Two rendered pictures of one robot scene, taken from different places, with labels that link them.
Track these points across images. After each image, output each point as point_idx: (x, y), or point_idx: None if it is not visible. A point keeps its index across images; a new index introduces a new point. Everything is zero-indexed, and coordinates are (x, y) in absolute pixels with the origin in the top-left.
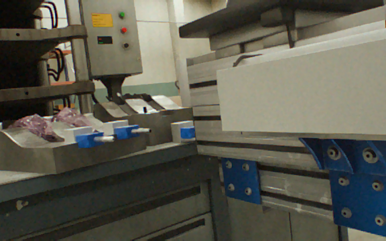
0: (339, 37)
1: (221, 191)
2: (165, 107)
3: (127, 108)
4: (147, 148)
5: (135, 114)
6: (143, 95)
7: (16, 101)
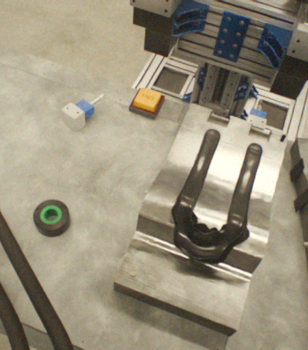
0: None
1: (296, 98)
2: (184, 177)
3: (236, 206)
4: (288, 149)
5: (283, 152)
6: (175, 212)
7: None
